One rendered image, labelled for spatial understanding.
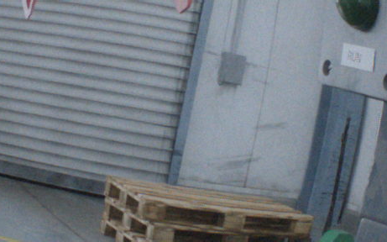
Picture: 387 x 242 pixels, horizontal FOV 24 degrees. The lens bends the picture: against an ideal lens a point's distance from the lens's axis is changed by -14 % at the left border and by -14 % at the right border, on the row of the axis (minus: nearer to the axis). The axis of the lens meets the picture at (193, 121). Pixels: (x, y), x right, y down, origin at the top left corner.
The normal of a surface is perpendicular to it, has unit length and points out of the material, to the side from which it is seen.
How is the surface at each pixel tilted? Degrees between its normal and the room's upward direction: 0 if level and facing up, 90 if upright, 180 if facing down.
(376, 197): 90
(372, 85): 90
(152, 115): 94
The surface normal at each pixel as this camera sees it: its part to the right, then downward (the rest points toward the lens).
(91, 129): 0.41, 0.16
